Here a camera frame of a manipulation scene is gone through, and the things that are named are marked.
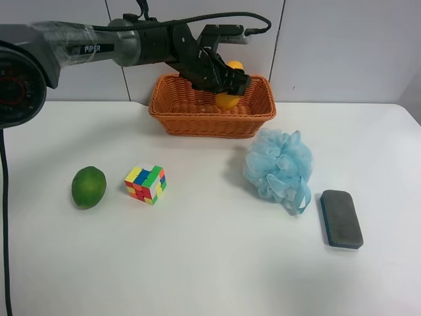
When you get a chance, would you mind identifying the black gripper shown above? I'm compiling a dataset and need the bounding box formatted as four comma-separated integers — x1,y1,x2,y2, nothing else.
165,24,251,95

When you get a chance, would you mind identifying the yellow mango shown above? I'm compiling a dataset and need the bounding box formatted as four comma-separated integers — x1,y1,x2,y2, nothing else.
215,60,245,111

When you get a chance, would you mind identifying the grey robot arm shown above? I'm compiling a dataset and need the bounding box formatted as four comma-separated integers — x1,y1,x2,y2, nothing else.
1,18,251,128

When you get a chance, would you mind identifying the orange wicker basket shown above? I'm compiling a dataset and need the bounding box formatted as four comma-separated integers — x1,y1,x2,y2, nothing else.
149,74,276,139

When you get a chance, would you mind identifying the green lemon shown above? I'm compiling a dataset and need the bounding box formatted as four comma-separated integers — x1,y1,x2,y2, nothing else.
71,166,107,209

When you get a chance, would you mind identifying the blue bath pouf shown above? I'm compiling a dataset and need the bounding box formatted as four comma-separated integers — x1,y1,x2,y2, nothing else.
243,128,313,216

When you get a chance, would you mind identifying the multicoloured puzzle cube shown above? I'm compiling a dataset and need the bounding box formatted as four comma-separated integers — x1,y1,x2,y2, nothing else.
124,163,167,205

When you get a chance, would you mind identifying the grey board eraser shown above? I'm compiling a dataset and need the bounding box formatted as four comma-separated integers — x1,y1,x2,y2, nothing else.
320,190,364,250

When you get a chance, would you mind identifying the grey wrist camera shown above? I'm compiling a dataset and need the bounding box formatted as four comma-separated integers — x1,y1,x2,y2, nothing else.
197,24,249,52

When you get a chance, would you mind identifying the black braided cable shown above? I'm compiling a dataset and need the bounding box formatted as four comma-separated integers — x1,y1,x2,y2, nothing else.
88,0,272,36

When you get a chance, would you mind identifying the black hanging cable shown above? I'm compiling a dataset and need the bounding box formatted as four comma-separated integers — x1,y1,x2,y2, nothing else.
0,128,14,316

